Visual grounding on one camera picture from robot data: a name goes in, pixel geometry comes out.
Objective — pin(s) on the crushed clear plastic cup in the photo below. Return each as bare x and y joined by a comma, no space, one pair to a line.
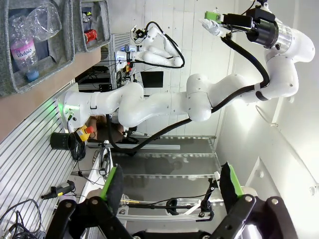
47,22

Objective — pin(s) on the yellow emergency stop button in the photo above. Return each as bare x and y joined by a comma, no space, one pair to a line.
83,133

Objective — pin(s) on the black handheld scanner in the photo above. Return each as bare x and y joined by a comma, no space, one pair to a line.
62,189

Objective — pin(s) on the crushed black can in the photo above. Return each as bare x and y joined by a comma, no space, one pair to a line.
87,17

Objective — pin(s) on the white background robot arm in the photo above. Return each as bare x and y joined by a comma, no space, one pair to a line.
159,58

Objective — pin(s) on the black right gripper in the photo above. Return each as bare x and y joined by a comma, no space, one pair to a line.
264,30

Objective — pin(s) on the crushed red can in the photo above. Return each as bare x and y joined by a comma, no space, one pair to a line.
91,35

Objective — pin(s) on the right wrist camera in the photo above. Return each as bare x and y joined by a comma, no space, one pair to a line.
263,3

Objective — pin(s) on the black power adapter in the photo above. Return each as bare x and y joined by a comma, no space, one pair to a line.
105,161

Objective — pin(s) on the small black camera stand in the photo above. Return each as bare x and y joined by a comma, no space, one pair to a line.
207,199

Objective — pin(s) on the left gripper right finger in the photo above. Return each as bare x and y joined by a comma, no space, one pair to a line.
249,214

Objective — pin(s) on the black cylindrical cup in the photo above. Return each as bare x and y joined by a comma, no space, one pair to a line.
61,141

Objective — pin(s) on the grey fabric basket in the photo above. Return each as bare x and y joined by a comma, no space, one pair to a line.
64,37
106,25

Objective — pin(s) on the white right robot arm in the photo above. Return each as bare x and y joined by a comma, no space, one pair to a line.
154,104

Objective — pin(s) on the black flat panel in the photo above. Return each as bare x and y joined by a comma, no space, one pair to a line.
152,79

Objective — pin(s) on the clear bottle with pink label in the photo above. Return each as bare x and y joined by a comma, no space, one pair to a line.
23,52

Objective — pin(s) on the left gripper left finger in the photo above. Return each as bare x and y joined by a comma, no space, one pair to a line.
97,214

